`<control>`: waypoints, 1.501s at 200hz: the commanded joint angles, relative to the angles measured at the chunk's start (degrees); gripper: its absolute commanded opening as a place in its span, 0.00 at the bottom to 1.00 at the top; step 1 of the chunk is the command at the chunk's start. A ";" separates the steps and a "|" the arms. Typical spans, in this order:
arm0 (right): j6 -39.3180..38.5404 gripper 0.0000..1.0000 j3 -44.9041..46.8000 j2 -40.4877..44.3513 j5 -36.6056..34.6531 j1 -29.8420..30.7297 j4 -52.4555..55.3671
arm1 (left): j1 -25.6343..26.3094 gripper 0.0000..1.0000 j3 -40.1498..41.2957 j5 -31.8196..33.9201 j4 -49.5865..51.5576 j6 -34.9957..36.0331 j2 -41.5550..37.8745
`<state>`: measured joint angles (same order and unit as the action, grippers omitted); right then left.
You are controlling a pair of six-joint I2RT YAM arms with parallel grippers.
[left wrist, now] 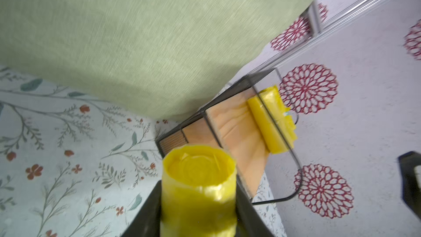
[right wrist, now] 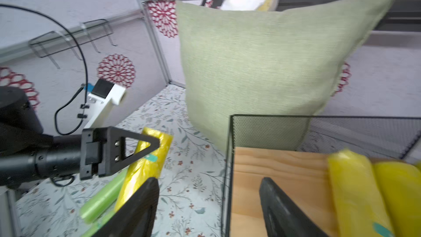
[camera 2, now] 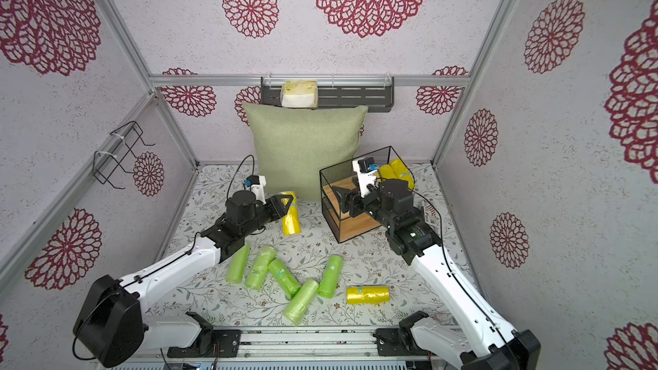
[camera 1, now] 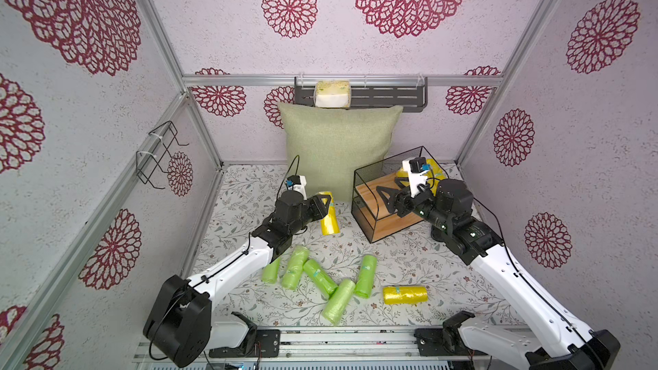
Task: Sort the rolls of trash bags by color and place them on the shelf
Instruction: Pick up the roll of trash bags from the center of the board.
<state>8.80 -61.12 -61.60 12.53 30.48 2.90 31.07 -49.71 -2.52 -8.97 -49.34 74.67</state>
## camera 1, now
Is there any green roll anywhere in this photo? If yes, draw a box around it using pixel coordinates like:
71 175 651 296
281 246 309 291
261 258 281 284
321 279 356 325
354 255 378 299

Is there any grey wall rack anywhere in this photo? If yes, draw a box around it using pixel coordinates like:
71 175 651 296
294 76 428 113

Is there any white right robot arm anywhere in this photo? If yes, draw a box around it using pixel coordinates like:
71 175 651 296
377 179 620 369

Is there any green cushion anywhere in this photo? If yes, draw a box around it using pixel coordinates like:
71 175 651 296
278 103 403 202

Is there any green roll right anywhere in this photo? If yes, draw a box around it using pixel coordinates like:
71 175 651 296
354 255 378 299

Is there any metal base rail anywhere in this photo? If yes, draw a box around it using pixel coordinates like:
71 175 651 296
133 324 515 370

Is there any white yellow sponge pack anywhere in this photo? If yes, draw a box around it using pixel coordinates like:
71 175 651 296
314 81 351 109

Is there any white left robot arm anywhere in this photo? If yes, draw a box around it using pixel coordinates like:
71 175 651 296
143 190 331 368

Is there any green roll front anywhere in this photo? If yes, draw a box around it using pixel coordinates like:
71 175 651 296
321 279 356 325

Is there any green roll far left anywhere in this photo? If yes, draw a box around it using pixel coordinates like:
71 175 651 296
261 258 281 284

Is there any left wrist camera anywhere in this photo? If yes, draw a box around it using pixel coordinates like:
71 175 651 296
284 175 307 200

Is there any yellow roll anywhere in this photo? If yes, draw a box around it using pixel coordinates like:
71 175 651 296
427 159 448 194
319 191 340 236
382 286 428 305

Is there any green roll middle diagonal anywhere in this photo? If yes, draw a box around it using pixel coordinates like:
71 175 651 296
303 259 338 299

